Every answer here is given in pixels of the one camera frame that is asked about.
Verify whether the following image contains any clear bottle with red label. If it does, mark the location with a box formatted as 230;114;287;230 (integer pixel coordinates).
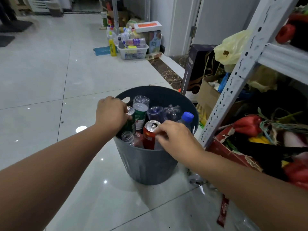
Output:
121;131;145;149

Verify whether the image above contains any red plastic flower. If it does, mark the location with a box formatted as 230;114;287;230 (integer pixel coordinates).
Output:
233;115;263;137

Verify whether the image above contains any red label strip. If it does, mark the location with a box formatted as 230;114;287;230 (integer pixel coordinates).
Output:
217;195;230;227

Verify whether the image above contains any person's right hand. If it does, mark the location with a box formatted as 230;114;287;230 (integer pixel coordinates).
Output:
154;120;205;168

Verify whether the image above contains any dark grey plastic bin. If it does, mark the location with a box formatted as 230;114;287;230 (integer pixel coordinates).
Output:
113;86;200;186

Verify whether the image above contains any person's right forearm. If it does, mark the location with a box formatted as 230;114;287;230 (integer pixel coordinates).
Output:
189;151;308;231

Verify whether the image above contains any white plastic basket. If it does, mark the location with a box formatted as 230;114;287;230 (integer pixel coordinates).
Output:
117;44;150;60

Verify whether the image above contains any dark purple cardboard box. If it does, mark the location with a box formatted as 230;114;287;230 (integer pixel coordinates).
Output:
180;44;218;96

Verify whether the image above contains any white metal shelf rack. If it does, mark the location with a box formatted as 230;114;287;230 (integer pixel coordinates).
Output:
198;0;308;148

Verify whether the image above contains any clear bottle with green label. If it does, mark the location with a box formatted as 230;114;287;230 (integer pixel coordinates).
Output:
133;95;150;132

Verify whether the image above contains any yellow plastic bag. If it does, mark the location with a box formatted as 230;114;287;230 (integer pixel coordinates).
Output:
214;30;252;66

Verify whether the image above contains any yellow spray bottle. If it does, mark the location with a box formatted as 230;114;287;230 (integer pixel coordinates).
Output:
108;36;117;57

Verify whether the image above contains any clear dark plastic bottle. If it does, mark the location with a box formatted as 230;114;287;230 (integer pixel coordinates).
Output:
147;106;164;123

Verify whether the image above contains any person's left hand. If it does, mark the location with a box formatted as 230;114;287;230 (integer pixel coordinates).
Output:
95;96;132;136

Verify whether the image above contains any clear bottle with blue cap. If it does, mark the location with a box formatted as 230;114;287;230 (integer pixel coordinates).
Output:
177;111;194;131

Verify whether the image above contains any green drink can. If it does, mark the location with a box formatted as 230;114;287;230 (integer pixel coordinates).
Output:
120;106;137;135

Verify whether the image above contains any person's left forearm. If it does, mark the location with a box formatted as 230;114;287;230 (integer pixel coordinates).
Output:
0;123;119;231

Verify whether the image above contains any black floor mat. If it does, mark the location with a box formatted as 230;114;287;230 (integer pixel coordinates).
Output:
0;20;34;33

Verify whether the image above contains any white box with orange lid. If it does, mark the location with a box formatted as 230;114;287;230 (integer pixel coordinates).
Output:
134;21;163;33

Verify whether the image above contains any red cardboard box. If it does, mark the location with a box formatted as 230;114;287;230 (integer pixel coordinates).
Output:
206;125;264;172

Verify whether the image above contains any clear bottle with purple label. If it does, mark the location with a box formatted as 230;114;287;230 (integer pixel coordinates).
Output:
126;38;146;47

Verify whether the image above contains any brown cardboard box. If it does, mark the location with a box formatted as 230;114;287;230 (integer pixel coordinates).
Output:
196;74;243;123

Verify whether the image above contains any clear crushed plastic bottle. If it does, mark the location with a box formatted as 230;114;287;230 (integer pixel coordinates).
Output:
163;104;182;122

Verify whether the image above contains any red drink can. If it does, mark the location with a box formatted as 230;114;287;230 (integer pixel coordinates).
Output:
143;120;161;150

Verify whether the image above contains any blue flat packet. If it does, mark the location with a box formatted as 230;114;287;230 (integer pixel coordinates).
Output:
93;46;118;56

